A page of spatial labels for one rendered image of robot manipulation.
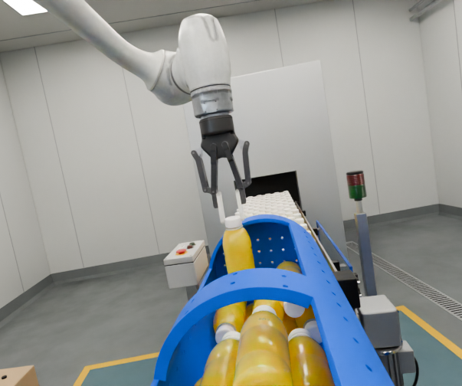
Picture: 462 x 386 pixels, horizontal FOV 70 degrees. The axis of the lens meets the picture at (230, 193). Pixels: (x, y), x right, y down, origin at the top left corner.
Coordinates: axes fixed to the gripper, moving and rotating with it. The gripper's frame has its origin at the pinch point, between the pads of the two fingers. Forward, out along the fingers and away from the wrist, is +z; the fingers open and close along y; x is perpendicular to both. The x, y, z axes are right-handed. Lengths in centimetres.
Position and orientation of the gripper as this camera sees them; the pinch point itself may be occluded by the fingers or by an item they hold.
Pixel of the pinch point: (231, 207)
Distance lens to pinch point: 75.1
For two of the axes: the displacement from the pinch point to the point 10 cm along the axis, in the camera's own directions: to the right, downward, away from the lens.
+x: 1.1, -1.2, 9.9
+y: 9.8, -1.5, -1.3
